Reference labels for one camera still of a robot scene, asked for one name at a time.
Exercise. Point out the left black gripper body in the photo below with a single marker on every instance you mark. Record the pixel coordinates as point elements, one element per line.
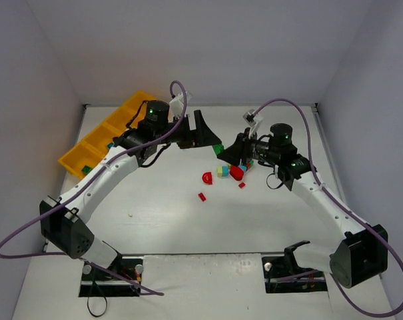
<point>191,130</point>

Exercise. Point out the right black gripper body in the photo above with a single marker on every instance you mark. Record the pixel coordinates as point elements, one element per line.
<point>248,146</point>

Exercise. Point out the dark green lego brick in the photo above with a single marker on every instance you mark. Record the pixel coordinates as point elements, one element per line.
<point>218,149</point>

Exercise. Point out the red arch lego piece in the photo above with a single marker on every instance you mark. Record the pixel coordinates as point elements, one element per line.
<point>207,178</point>

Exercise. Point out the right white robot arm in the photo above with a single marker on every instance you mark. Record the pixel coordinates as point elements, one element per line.
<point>355,252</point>

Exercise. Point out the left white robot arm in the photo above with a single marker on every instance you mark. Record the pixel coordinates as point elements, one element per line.
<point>64,220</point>

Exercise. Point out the lego brick pile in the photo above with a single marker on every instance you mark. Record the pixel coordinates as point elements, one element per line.
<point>236,172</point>

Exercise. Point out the small red lego brick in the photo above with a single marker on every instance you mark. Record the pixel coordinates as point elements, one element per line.
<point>202,197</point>

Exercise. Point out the green lego in bin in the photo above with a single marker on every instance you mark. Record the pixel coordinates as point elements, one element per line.
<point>86,169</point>

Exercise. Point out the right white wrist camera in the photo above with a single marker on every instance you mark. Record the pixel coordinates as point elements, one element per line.
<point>254,120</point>

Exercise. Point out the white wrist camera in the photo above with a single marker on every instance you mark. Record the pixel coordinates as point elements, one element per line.
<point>179,101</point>
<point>254,120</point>

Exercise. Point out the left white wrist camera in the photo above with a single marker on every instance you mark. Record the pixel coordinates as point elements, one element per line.
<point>179,101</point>

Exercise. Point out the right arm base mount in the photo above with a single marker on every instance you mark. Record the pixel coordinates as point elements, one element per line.
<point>283,275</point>

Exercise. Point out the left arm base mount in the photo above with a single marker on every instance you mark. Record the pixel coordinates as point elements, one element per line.
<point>97,283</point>

